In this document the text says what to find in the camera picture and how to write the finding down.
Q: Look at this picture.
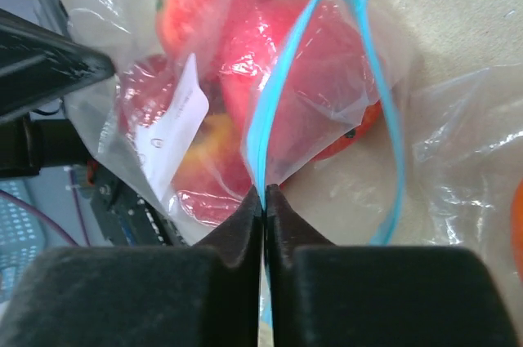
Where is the red fake pepper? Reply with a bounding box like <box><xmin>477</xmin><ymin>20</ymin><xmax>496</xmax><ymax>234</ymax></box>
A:
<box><xmin>220</xmin><ymin>0</ymin><xmax>378</xmax><ymax>184</ymax></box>

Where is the clear bag blue zipper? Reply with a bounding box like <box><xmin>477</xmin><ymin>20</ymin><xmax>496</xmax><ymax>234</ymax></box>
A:
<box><xmin>61</xmin><ymin>0</ymin><xmax>408</xmax><ymax>245</ymax></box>

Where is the red yellow fake apple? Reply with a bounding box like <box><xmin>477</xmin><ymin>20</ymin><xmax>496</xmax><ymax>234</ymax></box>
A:
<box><xmin>172</xmin><ymin>113</ymin><xmax>252</xmax><ymax>226</ymax></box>

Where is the fake orange persimmon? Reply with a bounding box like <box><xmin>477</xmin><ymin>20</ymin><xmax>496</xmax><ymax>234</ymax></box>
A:
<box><xmin>511</xmin><ymin>181</ymin><xmax>523</xmax><ymax>279</ymax></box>

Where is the dark red fake apple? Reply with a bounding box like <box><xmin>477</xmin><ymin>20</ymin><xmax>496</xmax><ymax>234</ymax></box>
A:
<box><xmin>115</xmin><ymin>54</ymin><xmax>178</xmax><ymax>134</ymax></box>

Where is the fake orange tangerine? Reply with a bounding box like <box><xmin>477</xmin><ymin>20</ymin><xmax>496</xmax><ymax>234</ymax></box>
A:
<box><xmin>312</xmin><ymin>101</ymin><xmax>382</xmax><ymax>162</ymax></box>

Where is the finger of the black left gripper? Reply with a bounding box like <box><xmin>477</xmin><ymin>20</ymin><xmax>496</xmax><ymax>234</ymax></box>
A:
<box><xmin>1</xmin><ymin>10</ymin><xmax>114</xmax><ymax>122</ymax></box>

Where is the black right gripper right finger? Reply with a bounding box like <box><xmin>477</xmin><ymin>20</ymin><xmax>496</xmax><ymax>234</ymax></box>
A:
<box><xmin>265</xmin><ymin>185</ymin><xmax>520</xmax><ymax>346</ymax></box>

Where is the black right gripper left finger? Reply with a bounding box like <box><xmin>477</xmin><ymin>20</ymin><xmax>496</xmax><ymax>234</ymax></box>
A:
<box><xmin>1</xmin><ymin>189</ymin><xmax>262</xmax><ymax>346</ymax></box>

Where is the clear bag red zipper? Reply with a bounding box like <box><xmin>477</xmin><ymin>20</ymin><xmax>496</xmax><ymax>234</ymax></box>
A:
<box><xmin>408</xmin><ymin>65</ymin><xmax>523</xmax><ymax>282</ymax></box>

